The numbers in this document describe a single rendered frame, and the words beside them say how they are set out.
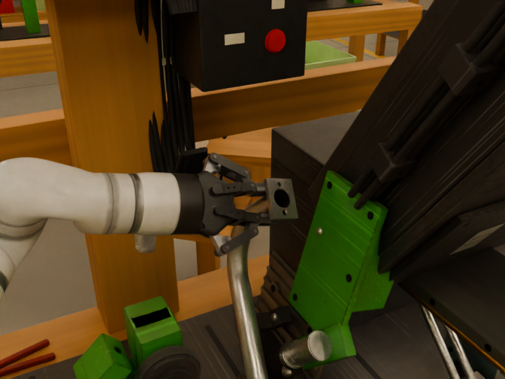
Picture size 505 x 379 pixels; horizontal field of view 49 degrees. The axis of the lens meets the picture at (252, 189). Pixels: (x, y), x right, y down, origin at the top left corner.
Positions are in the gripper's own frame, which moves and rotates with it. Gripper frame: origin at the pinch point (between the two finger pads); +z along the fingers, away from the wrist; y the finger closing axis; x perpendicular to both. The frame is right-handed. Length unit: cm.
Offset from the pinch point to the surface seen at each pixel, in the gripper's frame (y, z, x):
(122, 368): -18.1, -20.2, 3.4
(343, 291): -12.8, 6.8, -3.9
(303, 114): 25.6, 26.3, 21.4
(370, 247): -8.5, 7.1, -10.3
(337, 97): 28.8, 33.5, 18.4
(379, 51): 267, 378, 309
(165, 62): 25.7, -7.9, 9.6
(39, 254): 43, 11, 226
